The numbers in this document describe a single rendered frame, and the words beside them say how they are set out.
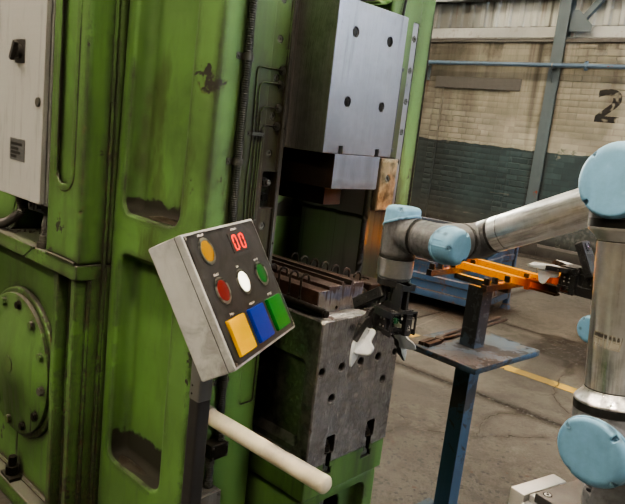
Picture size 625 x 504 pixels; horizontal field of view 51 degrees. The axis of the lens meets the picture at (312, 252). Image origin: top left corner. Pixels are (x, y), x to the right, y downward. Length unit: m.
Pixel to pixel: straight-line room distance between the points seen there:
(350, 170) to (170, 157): 0.51
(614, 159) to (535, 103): 8.88
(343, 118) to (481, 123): 8.54
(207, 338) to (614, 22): 9.01
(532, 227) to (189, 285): 0.66
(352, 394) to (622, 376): 1.04
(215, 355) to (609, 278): 0.70
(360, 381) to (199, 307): 0.85
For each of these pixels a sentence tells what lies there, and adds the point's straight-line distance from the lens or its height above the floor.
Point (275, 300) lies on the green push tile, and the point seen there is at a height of 1.03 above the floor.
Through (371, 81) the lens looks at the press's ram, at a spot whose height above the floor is 1.57.
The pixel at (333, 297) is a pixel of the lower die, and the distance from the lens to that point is 1.90.
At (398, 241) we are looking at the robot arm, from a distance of 1.35.
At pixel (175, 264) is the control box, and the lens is 1.29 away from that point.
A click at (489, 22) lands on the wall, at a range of 10.66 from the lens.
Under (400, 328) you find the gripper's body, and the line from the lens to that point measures 1.42.
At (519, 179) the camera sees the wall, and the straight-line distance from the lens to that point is 9.96.
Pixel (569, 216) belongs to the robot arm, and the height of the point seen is 1.32.
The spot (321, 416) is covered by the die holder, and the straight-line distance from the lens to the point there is 1.93.
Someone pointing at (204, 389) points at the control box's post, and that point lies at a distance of 1.52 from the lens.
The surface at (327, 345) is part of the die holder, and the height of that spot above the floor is 0.84.
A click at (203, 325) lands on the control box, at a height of 1.03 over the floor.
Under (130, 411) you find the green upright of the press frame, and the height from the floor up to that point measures 0.49.
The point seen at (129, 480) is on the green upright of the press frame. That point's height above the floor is 0.32.
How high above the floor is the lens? 1.43
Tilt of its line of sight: 11 degrees down
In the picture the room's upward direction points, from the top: 7 degrees clockwise
